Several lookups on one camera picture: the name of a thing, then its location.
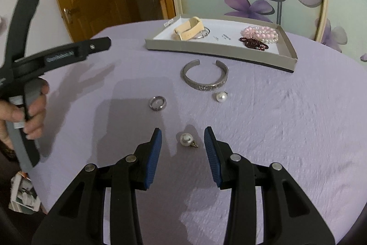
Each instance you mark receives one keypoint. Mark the grey cardboard box tray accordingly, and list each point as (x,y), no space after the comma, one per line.
(218,54)

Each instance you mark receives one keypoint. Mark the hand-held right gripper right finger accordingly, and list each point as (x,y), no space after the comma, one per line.
(213,159)

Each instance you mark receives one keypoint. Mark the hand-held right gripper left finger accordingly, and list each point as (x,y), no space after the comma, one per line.
(152,159)

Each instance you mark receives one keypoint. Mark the white pearl stud earring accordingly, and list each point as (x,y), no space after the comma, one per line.
(185,139)
(220,96)

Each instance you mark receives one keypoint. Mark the small silver drop earrings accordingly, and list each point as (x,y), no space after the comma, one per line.
(216,37)

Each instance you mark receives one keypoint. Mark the printed paper box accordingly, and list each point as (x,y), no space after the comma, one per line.
(24,193)

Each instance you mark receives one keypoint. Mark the thin silver bangle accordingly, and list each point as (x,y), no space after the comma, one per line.
(204,34)

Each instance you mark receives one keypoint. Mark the lilac tablecloth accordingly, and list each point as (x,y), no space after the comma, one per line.
(286,133)

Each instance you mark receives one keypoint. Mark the person's left hand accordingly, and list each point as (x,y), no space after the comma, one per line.
(34,118)

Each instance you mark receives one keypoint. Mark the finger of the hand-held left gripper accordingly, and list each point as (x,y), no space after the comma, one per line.
(25,12)
(74,49)

